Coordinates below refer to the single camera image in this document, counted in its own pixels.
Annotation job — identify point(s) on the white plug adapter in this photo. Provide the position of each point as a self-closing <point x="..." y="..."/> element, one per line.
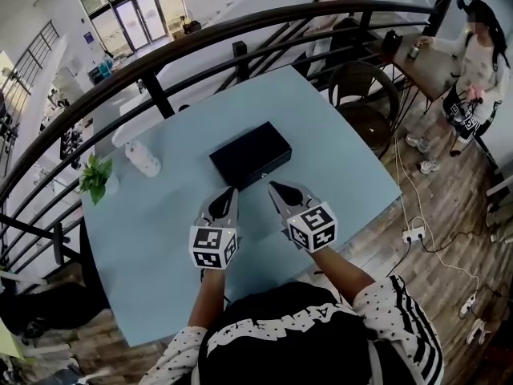
<point x="468" y="307"/>

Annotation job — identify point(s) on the white power strip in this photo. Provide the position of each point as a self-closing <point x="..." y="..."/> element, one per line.
<point x="414" y="235"/>

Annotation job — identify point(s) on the person's left forearm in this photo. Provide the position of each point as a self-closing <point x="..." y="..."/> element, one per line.
<point x="206" y="299"/>

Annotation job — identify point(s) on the black and white printed shirt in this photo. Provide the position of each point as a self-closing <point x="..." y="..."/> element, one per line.
<point x="280" y="343"/>

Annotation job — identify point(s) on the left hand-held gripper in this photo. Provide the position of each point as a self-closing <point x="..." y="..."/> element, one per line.
<point x="208" y="247"/>

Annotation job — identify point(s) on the glass entrance doors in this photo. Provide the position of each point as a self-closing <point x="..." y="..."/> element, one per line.
<point x="136" y="18"/>

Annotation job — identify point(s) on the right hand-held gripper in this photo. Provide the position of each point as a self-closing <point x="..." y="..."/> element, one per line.
<point x="312" y="227"/>

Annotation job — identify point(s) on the wooden side table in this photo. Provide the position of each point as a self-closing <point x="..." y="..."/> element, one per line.
<point x="421" y="70"/>

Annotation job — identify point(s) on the blue wall sign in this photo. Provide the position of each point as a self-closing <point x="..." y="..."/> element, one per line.
<point x="88" y="37"/>

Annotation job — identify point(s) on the white bottle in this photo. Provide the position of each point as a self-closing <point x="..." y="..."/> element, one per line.
<point x="142" y="160"/>

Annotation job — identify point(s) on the green bottle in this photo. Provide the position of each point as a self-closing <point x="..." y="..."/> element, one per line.
<point x="414" y="50"/>

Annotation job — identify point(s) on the black bag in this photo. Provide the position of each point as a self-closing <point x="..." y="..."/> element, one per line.
<point x="390" y="42"/>

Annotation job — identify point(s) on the person's right forearm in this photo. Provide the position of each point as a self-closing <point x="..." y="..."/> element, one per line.
<point x="340" y="275"/>

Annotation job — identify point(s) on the dark wicker chair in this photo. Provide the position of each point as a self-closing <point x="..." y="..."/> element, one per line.
<point x="360" y="78"/>

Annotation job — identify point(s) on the black office chair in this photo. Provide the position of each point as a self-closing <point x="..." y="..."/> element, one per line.
<point x="52" y="307"/>

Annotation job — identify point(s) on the black metal railing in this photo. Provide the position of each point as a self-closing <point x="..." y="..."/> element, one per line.
<point x="158" y="94"/>

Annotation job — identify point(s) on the light blue table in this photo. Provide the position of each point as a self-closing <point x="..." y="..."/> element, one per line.
<point x="140" y="255"/>

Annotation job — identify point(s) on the green potted plant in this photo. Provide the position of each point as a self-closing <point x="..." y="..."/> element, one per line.
<point x="96" y="175"/>

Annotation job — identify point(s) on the yellow table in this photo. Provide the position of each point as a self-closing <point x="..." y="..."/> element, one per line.
<point x="8" y="339"/>

